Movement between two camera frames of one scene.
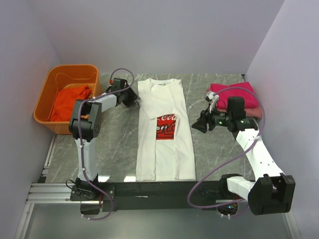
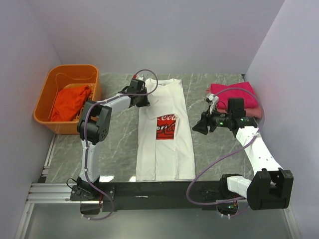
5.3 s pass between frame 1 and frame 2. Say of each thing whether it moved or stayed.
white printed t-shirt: stayed
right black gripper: stayed
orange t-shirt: stayed
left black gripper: moved
